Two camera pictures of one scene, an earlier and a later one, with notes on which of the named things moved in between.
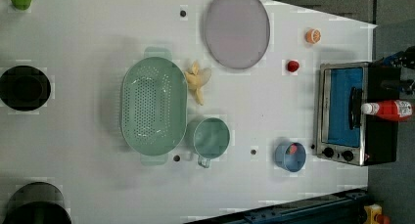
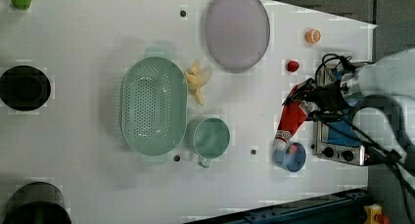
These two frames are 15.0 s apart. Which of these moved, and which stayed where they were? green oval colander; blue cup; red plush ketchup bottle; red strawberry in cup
Moved: red plush ketchup bottle
Stayed: green oval colander; red strawberry in cup; blue cup
